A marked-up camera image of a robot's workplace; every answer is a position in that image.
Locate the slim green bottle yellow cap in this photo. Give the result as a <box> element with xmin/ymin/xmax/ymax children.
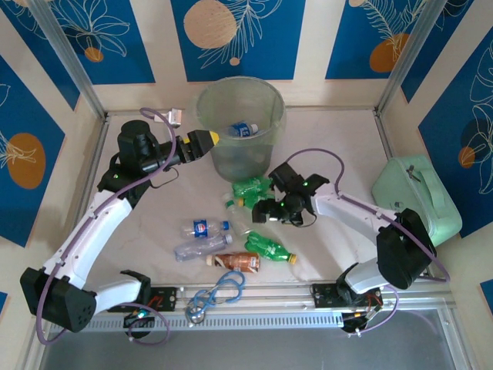
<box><xmin>245</xmin><ymin>230</ymin><xmax>298</xmax><ymax>265</ymax></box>

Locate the clear bottle blue label blue cap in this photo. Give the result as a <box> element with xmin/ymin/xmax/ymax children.
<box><xmin>225</xmin><ymin>121</ymin><xmax>260</xmax><ymax>139</ymax></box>

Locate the brown label drink bottle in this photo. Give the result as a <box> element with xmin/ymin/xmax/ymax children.
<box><xmin>206</xmin><ymin>251</ymin><xmax>262</xmax><ymax>274</ymax></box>

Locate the clear bottle Pepsi logo label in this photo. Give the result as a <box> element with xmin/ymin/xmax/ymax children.
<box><xmin>180</xmin><ymin>218</ymin><xmax>232</xmax><ymax>238</ymax></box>

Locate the clear unlabelled bottle blue cap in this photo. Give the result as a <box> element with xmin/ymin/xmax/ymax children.
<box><xmin>174</xmin><ymin>233</ymin><xmax>234</xmax><ymax>264</ymax></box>

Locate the translucent grey-green plastic bin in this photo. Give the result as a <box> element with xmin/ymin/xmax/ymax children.
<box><xmin>192</xmin><ymin>76</ymin><xmax>288</xmax><ymax>182</ymax></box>

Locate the blue stethoscope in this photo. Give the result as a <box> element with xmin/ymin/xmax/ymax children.
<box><xmin>184</xmin><ymin>269</ymin><xmax>247</xmax><ymax>325</ymax></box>

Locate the mint green zip case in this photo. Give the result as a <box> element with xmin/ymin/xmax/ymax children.
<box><xmin>371</xmin><ymin>153</ymin><xmax>463</xmax><ymax>247</ymax></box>

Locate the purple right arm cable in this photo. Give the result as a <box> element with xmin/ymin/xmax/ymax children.
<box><xmin>287</xmin><ymin>149</ymin><xmax>451</xmax><ymax>338</ymax></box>

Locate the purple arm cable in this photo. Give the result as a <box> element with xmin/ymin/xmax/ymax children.
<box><xmin>36</xmin><ymin>107</ymin><xmax>182</xmax><ymax>346</ymax></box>
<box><xmin>287</xmin><ymin>149</ymin><xmax>451</xmax><ymax>338</ymax></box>

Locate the long aluminium mounting rail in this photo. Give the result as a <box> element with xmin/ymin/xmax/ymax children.
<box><xmin>32</xmin><ymin>284</ymin><xmax>459</xmax><ymax>320</ymax></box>

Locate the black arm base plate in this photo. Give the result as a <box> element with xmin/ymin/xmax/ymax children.
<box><xmin>146</xmin><ymin>286</ymin><xmax>182</xmax><ymax>313</ymax></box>
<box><xmin>310</xmin><ymin>282</ymin><xmax>384</xmax><ymax>309</ymax></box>

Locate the grey slotted cable duct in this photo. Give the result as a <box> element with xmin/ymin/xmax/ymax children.
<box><xmin>48</xmin><ymin>312</ymin><xmax>344</xmax><ymax>333</ymax></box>

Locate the aluminium frame post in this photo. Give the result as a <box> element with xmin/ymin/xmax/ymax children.
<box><xmin>29</xmin><ymin>0</ymin><xmax>108</xmax><ymax>120</ymax></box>
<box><xmin>374</xmin><ymin>0</ymin><xmax>448</xmax><ymax>119</ymax></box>

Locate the small wired circuit board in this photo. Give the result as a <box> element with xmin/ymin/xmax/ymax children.
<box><xmin>122</xmin><ymin>308</ymin><xmax>157</xmax><ymax>328</ymax></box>
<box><xmin>341</xmin><ymin>309</ymin><xmax>381</xmax><ymax>329</ymax></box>

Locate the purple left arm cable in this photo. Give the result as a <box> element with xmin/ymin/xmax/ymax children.
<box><xmin>36</xmin><ymin>107</ymin><xmax>182</xmax><ymax>346</ymax></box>

